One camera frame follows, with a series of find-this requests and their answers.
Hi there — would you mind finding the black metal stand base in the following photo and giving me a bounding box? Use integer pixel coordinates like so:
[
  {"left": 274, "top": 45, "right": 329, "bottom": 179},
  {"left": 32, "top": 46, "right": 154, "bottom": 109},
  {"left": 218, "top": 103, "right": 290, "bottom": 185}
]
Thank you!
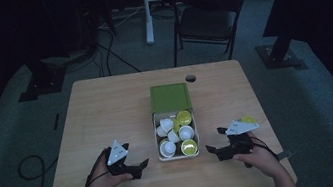
[
  {"left": 253, "top": 29, "right": 309, "bottom": 77},
  {"left": 12, "top": 53, "right": 72, "bottom": 104}
]

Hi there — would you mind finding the white floor cable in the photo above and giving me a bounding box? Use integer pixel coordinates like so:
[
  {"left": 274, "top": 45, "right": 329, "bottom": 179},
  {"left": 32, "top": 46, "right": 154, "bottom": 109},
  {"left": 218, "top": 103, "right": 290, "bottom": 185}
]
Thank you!
[{"left": 96, "top": 5, "right": 148, "bottom": 31}]

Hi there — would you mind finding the bundle of black floor cables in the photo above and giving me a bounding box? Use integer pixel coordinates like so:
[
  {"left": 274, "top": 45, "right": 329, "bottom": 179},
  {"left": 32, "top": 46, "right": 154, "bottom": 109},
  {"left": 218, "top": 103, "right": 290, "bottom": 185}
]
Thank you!
[{"left": 58, "top": 21, "right": 143, "bottom": 85}]

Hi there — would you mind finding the hand-held gripper cable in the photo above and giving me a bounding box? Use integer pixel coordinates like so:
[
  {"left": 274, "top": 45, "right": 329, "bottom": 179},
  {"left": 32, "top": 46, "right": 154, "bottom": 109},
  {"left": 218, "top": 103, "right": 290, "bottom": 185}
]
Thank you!
[
  {"left": 249, "top": 132, "right": 280, "bottom": 166},
  {"left": 77, "top": 149, "right": 113, "bottom": 187}
]

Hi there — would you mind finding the black folding chair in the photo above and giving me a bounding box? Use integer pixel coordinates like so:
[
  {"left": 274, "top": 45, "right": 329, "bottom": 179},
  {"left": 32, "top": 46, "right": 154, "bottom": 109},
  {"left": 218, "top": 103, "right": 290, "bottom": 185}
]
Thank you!
[{"left": 163, "top": 0, "right": 255, "bottom": 70}]

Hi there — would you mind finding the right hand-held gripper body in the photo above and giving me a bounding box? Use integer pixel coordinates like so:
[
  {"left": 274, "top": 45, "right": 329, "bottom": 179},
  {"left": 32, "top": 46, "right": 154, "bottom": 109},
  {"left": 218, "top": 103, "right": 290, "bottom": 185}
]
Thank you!
[{"left": 212, "top": 115, "right": 265, "bottom": 164}]

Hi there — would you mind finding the white box with green lid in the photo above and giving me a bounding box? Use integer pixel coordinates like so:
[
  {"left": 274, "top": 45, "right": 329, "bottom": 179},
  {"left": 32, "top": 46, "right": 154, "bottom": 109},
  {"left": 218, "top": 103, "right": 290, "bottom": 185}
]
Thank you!
[{"left": 146, "top": 80, "right": 203, "bottom": 163}]

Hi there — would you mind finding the pile of coffee capsules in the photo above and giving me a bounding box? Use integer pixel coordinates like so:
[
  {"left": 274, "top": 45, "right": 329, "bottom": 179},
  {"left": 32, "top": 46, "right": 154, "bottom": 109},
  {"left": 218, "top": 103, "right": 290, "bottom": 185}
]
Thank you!
[{"left": 153, "top": 109, "right": 200, "bottom": 161}]

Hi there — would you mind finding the grey tape piece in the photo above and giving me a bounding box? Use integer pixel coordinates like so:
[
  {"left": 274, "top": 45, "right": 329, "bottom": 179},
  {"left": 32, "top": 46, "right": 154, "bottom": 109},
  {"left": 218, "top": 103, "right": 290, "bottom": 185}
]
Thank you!
[{"left": 276, "top": 149, "right": 294, "bottom": 162}]

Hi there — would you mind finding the person's left hand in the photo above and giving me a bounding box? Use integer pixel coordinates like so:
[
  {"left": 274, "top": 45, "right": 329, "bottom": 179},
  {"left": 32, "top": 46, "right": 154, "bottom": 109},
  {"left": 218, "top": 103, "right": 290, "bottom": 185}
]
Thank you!
[{"left": 77, "top": 145, "right": 137, "bottom": 187}]

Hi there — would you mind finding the person's right hand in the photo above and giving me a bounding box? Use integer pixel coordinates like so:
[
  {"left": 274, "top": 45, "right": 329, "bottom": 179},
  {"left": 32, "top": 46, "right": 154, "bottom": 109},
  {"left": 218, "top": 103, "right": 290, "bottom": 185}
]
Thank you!
[{"left": 229, "top": 128, "right": 286, "bottom": 186}]

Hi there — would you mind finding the right hand-held gripper cable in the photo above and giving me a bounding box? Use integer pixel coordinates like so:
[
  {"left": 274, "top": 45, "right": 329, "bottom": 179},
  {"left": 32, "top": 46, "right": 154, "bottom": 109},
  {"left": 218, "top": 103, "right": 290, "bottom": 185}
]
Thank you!
[{"left": 249, "top": 132, "right": 280, "bottom": 166}]

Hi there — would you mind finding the single yellow-topped coffee capsule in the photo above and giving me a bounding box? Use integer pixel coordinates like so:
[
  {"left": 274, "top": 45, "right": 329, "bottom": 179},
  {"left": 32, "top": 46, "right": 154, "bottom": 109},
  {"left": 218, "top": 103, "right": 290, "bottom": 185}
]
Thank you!
[{"left": 240, "top": 113, "right": 259, "bottom": 126}]

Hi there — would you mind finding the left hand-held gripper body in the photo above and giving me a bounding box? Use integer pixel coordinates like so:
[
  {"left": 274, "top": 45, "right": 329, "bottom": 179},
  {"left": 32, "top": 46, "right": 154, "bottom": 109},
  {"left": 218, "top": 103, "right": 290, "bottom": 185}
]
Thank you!
[{"left": 100, "top": 136, "right": 144, "bottom": 185}]

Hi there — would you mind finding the left hand-held gripper cable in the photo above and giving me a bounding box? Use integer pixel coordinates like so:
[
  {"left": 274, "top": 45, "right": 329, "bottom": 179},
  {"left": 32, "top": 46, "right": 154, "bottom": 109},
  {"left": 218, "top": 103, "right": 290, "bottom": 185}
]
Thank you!
[{"left": 77, "top": 149, "right": 113, "bottom": 187}]

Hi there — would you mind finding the black strip on floor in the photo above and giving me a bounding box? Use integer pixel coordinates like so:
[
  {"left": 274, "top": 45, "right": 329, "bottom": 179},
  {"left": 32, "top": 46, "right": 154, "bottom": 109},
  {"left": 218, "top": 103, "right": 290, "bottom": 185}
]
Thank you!
[{"left": 50, "top": 112, "right": 63, "bottom": 132}]

